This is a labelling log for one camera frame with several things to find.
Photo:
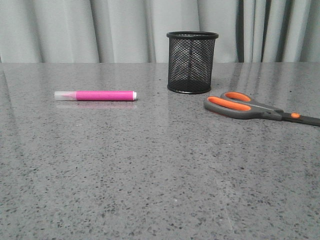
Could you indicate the grey orange scissors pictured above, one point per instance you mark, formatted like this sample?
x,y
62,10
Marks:
x,y
238,105

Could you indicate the black mesh pen holder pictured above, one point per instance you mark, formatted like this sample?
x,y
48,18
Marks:
x,y
190,61

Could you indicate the pink marker pen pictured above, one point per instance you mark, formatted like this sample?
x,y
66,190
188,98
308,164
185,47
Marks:
x,y
94,95

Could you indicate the grey curtain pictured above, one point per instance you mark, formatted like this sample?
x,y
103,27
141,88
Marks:
x,y
134,31

